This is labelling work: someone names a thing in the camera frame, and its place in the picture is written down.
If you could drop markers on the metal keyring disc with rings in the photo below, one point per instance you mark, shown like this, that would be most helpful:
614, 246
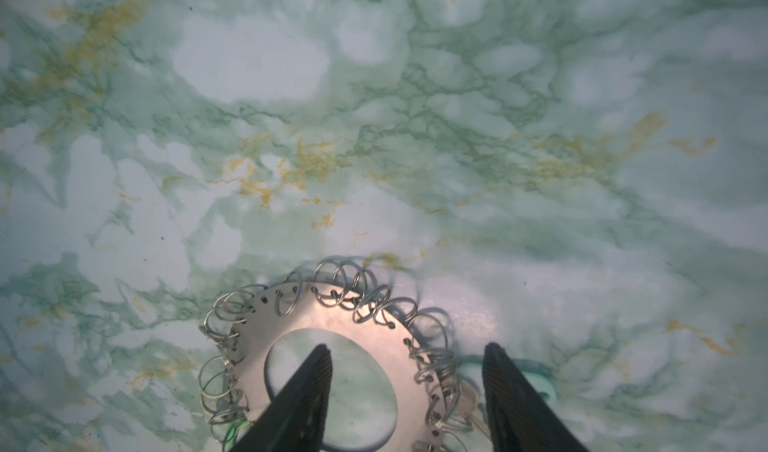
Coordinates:
395, 384

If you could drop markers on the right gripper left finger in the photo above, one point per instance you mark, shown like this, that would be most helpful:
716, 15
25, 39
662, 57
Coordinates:
295, 420

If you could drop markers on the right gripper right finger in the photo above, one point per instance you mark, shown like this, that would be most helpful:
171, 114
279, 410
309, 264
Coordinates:
518, 418

